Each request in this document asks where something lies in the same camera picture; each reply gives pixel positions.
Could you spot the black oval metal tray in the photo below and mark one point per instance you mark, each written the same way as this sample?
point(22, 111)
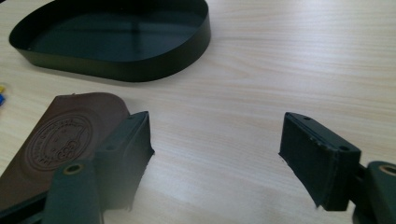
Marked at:
point(118, 40)

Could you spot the brown embossed leather case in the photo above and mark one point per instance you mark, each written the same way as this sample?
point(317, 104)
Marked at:
point(59, 140)

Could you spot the small blue and yellow object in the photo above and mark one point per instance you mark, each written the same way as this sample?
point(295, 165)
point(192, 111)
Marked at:
point(1, 95)

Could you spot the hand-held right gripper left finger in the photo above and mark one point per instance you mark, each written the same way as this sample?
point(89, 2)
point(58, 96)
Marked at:
point(121, 165)

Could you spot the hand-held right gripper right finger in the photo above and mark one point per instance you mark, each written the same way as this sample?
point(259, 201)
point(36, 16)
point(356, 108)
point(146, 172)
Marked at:
point(314, 155)

